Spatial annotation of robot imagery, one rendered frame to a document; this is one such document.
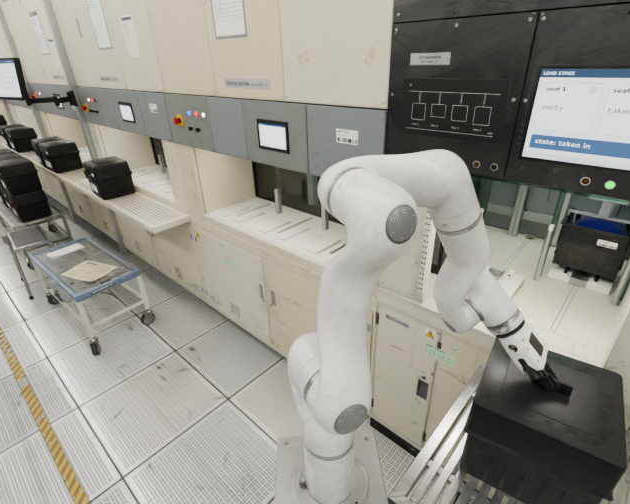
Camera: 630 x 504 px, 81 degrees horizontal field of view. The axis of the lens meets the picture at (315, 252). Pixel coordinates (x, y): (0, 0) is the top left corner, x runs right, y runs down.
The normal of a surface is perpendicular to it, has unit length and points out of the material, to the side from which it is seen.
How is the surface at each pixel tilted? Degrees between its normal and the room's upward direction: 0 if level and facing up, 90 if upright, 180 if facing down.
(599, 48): 90
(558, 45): 90
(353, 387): 63
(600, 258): 90
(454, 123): 90
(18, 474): 0
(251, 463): 0
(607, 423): 0
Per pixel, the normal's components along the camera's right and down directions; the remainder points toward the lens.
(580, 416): -0.03, -0.88
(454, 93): -0.68, 0.36
